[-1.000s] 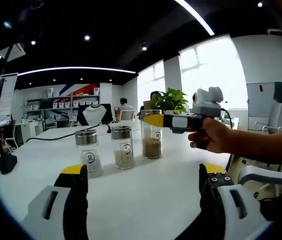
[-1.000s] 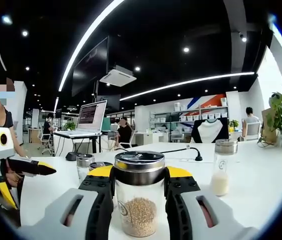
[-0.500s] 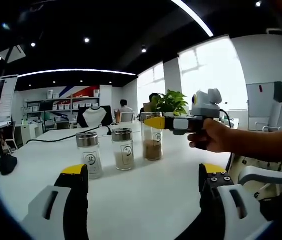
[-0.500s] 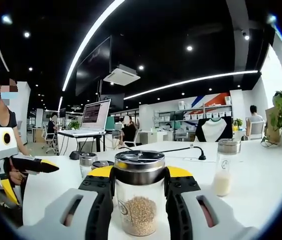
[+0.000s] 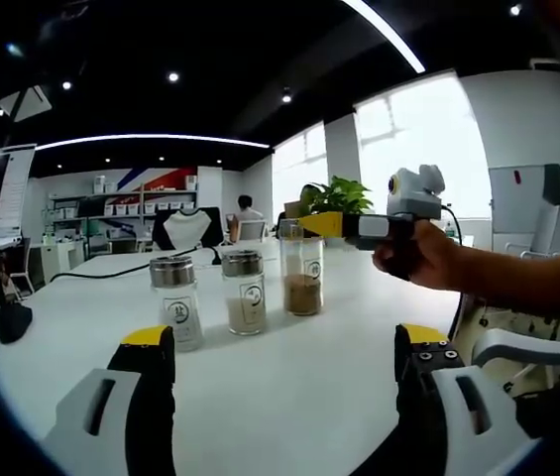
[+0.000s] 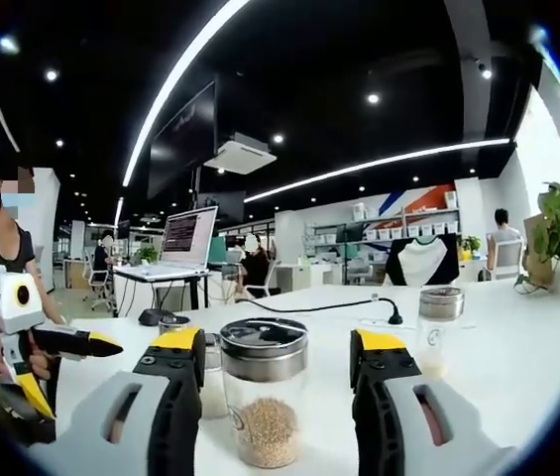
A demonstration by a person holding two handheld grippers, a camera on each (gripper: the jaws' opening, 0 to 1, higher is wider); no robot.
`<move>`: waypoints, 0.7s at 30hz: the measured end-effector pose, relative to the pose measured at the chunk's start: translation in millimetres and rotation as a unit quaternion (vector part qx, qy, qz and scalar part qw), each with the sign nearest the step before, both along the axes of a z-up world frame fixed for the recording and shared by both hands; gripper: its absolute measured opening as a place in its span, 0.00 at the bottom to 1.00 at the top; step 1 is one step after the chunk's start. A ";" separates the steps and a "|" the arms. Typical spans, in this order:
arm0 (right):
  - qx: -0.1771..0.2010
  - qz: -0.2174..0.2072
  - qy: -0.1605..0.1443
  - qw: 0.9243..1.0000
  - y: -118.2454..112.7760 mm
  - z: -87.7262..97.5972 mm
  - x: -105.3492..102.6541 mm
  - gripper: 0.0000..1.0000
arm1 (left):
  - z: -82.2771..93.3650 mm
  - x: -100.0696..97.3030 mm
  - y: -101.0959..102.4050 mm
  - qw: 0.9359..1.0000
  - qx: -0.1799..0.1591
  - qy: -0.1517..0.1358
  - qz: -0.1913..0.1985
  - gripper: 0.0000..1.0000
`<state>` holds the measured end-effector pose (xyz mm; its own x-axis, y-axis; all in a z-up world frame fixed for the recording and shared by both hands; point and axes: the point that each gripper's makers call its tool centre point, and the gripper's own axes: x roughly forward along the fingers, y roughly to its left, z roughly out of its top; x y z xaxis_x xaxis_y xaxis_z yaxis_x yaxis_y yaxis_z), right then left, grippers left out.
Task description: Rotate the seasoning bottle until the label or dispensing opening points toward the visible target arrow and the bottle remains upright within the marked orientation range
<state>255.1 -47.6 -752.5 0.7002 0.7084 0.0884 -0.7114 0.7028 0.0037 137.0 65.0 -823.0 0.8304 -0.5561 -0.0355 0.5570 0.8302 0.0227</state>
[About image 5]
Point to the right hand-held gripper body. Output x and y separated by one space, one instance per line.
418 196

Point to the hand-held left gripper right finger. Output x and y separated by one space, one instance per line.
438 421

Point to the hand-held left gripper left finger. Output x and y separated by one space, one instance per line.
111 416

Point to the brown-filled glass seasoning bottle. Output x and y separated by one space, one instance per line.
302 295

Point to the white-filled glass seasoning bottle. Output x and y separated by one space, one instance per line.
178 307

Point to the beige-filled glass seasoning bottle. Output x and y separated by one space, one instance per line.
244 307

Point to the person's right hand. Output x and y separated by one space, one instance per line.
428 263

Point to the green plant in white pot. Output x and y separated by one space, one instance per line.
339 198

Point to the white board on stand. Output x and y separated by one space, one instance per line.
517 208

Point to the white plastic chair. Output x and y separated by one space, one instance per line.
527 349

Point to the black pouch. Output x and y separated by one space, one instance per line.
14 324

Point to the long curved ceiling light strip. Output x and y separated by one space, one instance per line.
388 32

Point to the chair with white black shirt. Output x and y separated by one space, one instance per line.
188 230

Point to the shelf with white bins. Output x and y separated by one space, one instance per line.
126 208

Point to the straight ceiling light strip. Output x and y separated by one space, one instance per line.
150 138

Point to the ceiling air conditioner unit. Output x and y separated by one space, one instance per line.
24 104

